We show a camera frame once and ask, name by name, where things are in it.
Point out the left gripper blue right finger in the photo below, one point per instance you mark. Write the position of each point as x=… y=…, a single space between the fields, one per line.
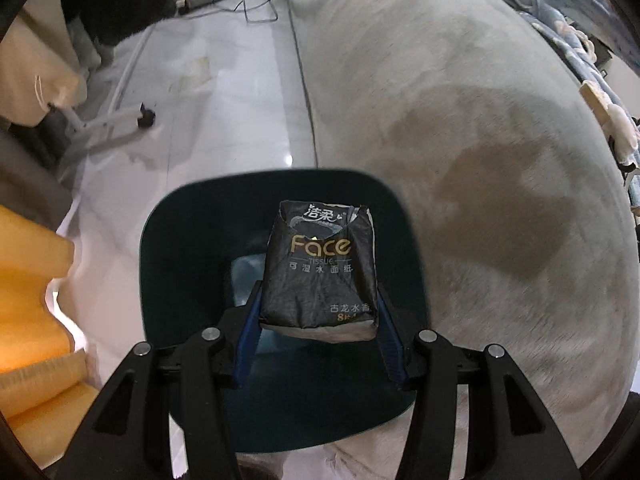
x=389 y=339

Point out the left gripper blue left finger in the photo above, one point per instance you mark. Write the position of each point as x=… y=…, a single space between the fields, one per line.
x=247 y=341

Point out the black tissue pack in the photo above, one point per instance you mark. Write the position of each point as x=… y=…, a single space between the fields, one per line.
x=320 y=274

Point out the white clothes rack base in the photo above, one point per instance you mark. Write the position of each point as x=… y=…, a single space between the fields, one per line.
x=107 y=77

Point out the blue patterned blanket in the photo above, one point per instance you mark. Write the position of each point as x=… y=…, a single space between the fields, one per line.
x=561 y=20

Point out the grey-green bed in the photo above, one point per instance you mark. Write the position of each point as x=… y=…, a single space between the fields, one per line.
x=525 y=231

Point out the dark teal trash bin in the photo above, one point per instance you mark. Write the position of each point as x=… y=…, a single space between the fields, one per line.
x=203 y=249

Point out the white sock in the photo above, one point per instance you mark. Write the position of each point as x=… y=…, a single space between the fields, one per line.
x=623 y=132

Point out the orange curtain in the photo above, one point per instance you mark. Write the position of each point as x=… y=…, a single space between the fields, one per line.
x=44 y=389

